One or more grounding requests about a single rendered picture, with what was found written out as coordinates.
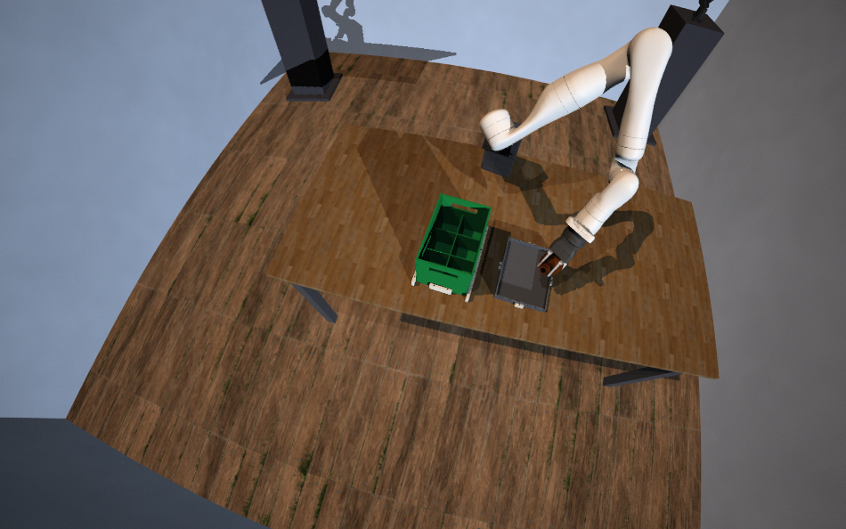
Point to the green crate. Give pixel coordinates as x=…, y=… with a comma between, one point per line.
x=436, y=252

